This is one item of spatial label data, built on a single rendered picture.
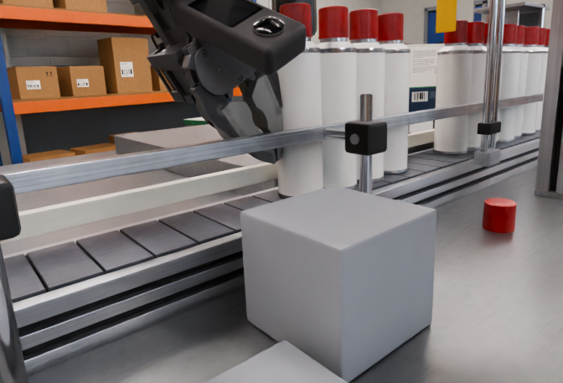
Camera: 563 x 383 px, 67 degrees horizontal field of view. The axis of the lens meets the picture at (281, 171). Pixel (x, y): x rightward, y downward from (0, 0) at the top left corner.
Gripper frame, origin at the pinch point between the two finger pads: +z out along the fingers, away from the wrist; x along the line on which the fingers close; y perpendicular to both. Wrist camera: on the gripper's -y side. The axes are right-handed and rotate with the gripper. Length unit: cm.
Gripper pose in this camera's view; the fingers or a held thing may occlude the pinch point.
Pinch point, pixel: (275, 152)
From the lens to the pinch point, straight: 44.6
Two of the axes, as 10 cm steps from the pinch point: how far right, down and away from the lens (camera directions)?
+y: -6.4, -1.5, 7.5
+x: -6.4, 6.4, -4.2
